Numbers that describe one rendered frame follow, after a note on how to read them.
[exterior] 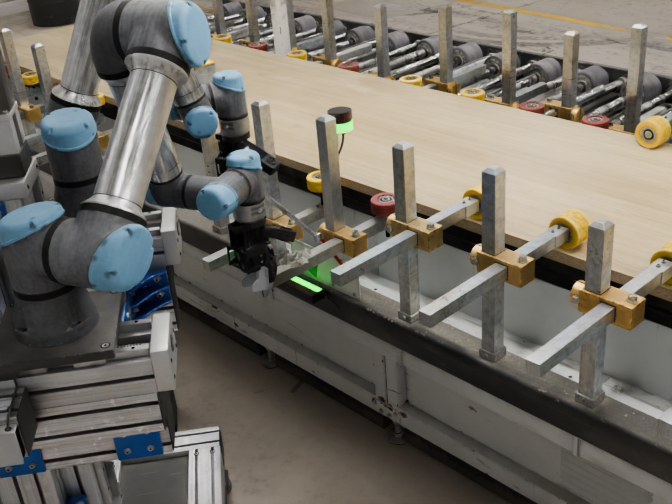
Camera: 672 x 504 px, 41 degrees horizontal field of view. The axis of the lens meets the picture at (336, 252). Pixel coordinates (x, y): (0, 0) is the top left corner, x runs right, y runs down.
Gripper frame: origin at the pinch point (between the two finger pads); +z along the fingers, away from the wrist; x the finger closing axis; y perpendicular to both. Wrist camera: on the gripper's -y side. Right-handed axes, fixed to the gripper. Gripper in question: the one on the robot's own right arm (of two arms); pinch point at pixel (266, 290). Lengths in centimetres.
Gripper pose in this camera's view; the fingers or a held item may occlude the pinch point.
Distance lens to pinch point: 212.2
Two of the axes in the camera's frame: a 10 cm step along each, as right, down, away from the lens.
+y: -7.2, 3.6, -5.9
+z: 0.6, 8.9, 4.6
